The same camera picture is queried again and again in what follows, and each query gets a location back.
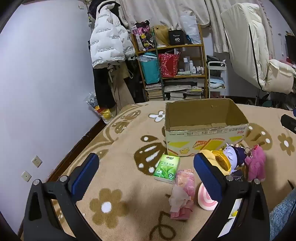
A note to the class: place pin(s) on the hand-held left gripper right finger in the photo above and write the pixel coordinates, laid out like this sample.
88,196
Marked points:
208,178

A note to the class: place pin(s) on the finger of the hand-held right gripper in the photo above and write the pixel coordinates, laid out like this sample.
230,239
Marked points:
289,124

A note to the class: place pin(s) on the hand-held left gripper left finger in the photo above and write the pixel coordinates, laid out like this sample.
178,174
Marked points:
85,178

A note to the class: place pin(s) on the pink swirl round plush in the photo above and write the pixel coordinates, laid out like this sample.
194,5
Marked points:
204,199

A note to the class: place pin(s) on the yellow dog plush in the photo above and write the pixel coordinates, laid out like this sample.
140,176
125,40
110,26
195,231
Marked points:
219,160

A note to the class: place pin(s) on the pink tissue pack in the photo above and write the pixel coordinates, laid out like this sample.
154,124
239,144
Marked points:
183,183

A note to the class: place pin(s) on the purple haired plush doll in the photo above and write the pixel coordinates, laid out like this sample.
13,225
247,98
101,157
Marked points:
233,154

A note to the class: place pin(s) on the printed cardboard box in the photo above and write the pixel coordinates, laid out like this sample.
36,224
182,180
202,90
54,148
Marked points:
196,141

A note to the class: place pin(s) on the green tissue pack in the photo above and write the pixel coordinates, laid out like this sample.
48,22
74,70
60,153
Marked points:
167,169

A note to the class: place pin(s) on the pink bear plush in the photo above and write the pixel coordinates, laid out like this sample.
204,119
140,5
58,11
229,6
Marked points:
255,162

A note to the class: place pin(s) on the plastic bag of toys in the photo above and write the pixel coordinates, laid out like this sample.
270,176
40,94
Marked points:
101,111

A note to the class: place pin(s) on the black monitor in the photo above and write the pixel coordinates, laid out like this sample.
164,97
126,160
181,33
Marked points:
291,48

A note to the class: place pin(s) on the light blue cloth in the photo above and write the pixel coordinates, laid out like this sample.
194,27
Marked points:
216,83

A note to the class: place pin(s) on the person's jeans leg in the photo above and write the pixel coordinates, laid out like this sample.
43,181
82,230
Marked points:
284,215

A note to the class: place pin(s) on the black hanging pants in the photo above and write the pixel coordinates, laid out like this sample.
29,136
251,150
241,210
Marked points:
104,92

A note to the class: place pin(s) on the wide stack of books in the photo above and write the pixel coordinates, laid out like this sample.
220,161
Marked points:
182,92

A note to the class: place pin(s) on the white trolley cart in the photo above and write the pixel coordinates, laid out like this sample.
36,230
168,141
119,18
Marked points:
217,67

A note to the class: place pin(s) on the beige hanging coat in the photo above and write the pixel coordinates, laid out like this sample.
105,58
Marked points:
120,92

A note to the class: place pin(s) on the white padded chair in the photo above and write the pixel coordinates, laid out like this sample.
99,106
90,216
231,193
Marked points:
240,41

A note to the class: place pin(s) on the black bag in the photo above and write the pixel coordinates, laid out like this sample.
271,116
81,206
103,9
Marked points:
212,59

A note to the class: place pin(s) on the narrow stack of books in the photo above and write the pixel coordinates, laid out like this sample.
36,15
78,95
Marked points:
153,92

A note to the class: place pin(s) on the row of small bottles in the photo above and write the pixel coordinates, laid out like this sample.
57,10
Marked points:
192,68

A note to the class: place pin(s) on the beige flower curtain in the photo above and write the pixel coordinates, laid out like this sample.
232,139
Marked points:
217,34
161,11

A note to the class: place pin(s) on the red patterned bag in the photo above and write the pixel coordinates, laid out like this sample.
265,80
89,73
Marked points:
168,66

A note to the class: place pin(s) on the green metal pole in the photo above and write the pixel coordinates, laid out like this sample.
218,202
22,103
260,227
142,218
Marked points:
159,69

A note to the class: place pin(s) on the teal bag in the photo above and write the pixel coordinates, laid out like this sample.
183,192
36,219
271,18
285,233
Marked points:
149,69

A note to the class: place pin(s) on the wooden shelf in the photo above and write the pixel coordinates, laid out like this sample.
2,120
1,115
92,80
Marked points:
180,47

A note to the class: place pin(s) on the clear plastic bag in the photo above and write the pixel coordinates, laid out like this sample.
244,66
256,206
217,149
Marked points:
190,27

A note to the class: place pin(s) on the white puffer jacket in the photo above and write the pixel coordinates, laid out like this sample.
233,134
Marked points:
106,41

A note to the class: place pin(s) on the black box white print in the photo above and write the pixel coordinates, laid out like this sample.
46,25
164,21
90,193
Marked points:
177,38

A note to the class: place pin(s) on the blonde wig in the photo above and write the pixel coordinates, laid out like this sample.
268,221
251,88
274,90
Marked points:
161,34

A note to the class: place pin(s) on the purple printed bag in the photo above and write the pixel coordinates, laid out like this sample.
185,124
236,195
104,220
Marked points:
143,34

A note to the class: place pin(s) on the black hat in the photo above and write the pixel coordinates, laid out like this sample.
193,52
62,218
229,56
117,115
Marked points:
94,7

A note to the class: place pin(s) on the white wall socket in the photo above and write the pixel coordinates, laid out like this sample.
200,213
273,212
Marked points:
26,176
36,161

